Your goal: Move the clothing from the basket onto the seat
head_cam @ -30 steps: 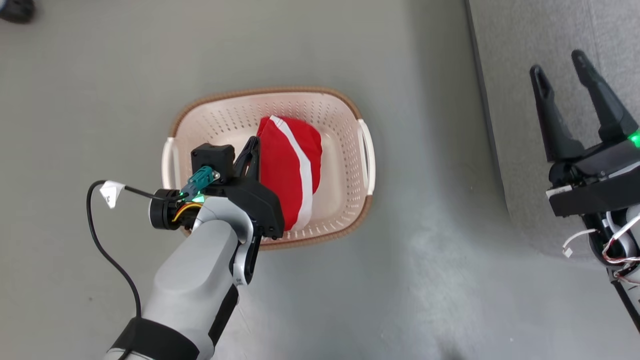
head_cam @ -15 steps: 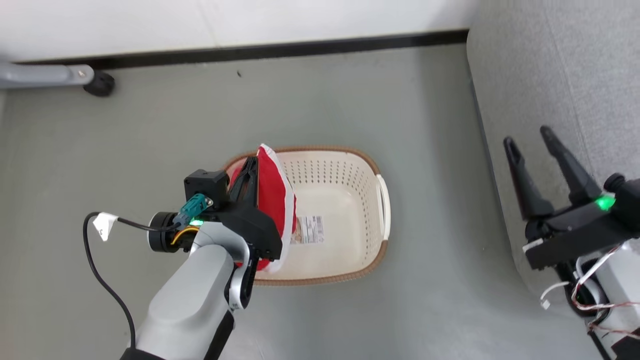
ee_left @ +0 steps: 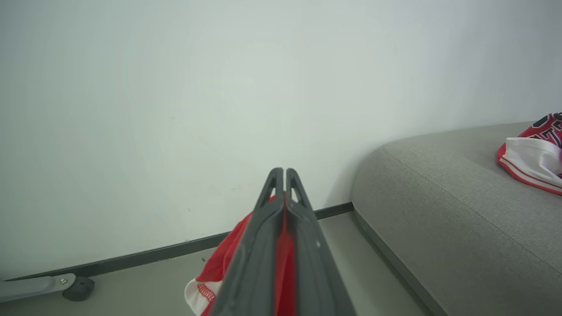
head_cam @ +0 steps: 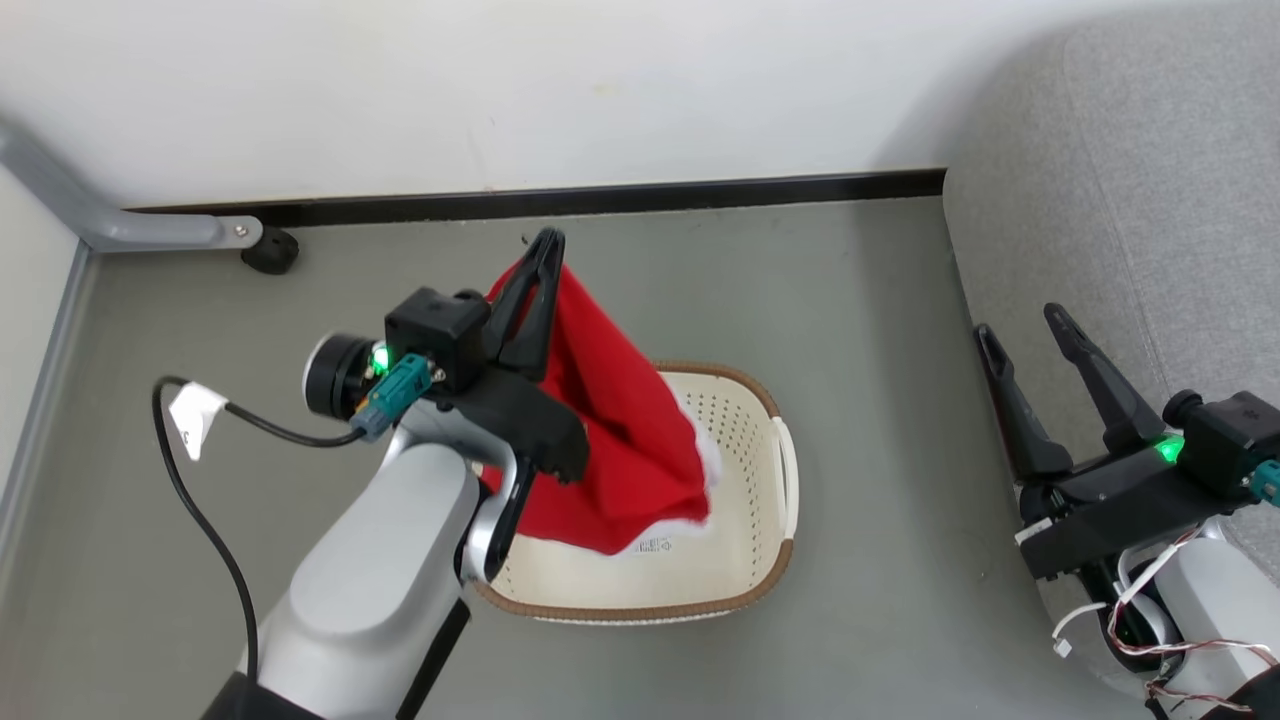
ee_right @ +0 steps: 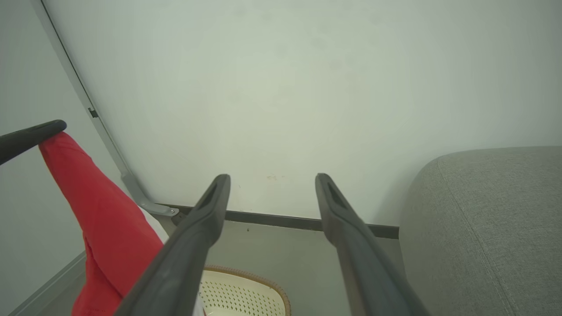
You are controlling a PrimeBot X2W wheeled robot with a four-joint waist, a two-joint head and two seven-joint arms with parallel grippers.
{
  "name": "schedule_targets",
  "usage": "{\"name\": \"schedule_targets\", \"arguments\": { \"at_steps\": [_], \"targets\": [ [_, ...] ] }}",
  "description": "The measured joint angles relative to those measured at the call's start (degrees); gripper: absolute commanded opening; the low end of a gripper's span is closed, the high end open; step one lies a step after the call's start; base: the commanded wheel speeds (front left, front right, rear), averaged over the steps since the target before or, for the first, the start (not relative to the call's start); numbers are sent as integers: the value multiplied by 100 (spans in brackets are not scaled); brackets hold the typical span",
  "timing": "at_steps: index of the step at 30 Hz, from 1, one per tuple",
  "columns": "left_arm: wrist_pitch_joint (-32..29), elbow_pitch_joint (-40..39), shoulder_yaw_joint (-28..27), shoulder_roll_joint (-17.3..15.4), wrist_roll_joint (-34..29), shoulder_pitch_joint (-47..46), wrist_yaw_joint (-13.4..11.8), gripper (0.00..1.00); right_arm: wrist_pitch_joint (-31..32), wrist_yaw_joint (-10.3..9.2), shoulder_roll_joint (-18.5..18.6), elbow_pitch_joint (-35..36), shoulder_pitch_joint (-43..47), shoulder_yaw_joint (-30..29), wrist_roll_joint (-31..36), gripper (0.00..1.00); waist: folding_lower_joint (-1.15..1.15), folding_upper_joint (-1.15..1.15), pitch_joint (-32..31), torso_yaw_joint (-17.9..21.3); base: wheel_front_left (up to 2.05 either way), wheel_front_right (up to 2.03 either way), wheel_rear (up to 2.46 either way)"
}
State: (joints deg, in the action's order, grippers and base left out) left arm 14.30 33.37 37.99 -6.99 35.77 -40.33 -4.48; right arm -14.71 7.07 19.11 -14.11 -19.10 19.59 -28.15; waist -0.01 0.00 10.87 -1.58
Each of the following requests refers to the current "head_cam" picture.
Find white cable with plug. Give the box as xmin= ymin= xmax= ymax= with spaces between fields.
xmin=1050 ymin=528 xmax=1203 ymax=659

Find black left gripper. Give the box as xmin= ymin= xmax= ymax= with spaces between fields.
xmin=420 ymin=229 xmax=591 ymax=585

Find white cable label tag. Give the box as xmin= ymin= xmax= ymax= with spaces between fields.
xmin=167 ymin=381 xmax=230 ymax=462

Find grey metal frame leg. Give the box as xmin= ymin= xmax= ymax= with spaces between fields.
xmin=0 ymin=115 xmax=265 ymax=254

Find thin red white wires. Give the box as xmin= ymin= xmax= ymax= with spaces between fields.
xmin=1108 ymin=535 xmax=1280 ymax=713

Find black skirting board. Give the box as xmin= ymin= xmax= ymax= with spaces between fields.
xmin=124 ymin=167 xmax=948 ymax=230

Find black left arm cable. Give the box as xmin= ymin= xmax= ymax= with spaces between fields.
xmin=151 ymin=374 xmax=367 ymax=693

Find grey fabric sofa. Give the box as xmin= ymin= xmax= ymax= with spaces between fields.
xmin=940 ymin=0 xmax=1280 ymax=701

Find red garment with white trim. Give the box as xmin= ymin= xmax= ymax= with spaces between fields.
xmin=478 ymin=262 xmax=724 ymax=557

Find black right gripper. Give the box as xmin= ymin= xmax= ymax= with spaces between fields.
xmin=972 ymin=302 xmax=1263 ymax=583

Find grey vertical frame strip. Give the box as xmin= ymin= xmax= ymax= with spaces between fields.
xmin=0 ymin=240 xmax=97 ymax=586

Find teal left cable connector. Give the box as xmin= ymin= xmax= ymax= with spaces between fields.
xmin=350 ymin=354 xmax=437 ymax=443

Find cream plastic laundry basket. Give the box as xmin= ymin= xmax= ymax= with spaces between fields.
xmin=468 ymin=360 xmax=801 ymax=627

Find black round rubber foot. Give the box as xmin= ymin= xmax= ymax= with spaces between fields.
xmin=240 ymin=227 xmax=301 ymax=277

